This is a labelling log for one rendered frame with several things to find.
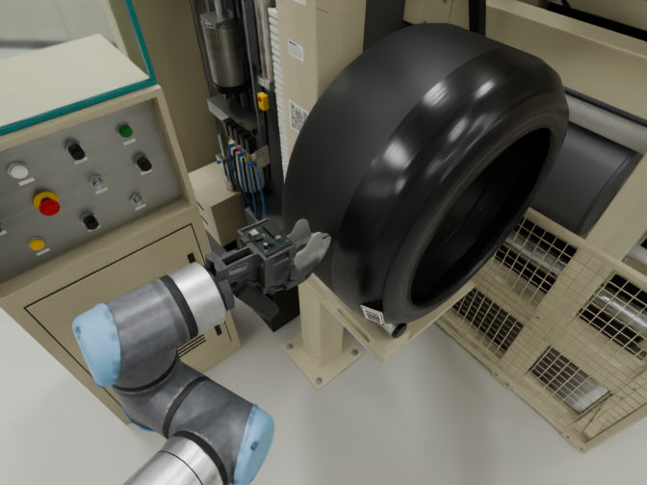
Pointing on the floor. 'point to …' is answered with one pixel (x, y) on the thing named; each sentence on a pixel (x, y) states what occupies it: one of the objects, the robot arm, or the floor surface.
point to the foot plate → (320, 376)
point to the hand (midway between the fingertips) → (323, 242)
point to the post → (351, 36)
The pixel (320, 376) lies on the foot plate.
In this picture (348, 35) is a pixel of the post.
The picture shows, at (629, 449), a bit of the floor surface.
